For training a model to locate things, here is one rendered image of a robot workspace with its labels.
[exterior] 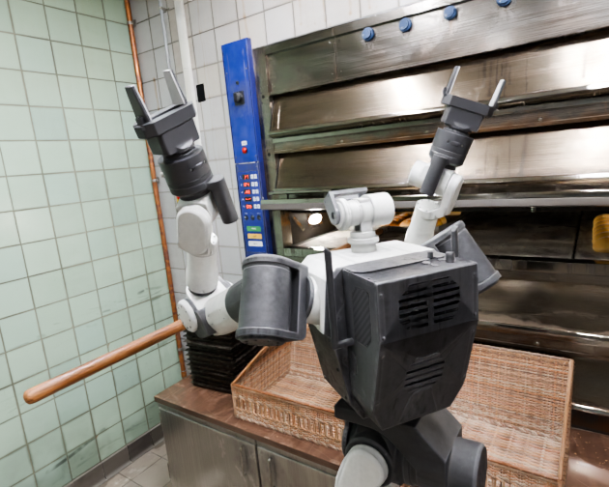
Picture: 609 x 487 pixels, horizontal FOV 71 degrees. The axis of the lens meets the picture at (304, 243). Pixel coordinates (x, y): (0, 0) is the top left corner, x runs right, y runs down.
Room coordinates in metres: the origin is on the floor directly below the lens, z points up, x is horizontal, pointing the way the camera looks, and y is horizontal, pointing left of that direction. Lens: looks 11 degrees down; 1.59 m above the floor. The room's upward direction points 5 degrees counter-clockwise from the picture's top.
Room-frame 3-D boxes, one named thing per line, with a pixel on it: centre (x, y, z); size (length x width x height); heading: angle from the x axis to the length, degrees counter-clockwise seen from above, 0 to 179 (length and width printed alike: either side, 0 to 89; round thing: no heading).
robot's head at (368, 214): (0.85, -0.12, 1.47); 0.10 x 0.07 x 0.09; 111
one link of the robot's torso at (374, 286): (0.79, -0.14, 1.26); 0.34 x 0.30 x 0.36; 111
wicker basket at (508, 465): (1.29, -0.51, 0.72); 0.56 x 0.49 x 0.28; 55
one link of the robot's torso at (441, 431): (0.79, -0.18, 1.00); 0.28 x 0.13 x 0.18; 56
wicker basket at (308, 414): (1.63, -0.01, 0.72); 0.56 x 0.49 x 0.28; 57
